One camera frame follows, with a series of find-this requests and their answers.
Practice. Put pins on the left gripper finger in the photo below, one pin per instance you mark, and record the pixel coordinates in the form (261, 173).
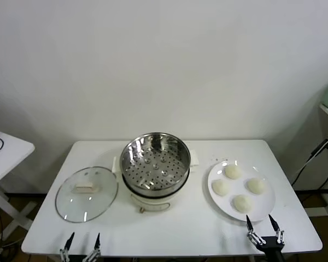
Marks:
(69, 244)
(97, 244)

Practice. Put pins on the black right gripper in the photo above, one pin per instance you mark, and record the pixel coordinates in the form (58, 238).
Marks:
(273, 251)

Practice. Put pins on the white steamed baozi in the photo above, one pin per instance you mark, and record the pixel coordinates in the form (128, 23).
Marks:
(221, 187)
(243, 203)
(255, 185)
(232, 172)

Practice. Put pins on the round glass lid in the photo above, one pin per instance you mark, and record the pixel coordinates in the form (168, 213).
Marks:
(71, 207)

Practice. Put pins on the steel steamer pot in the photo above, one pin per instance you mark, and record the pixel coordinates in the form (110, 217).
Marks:
(153, 204)

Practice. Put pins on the stainless steel steamer basket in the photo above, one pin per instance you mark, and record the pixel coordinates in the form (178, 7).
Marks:
(142, 174)

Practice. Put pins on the white round plate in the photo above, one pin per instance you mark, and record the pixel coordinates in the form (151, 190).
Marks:
(262, 207)

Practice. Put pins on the white side table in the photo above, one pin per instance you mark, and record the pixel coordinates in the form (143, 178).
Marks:
(11, 155)

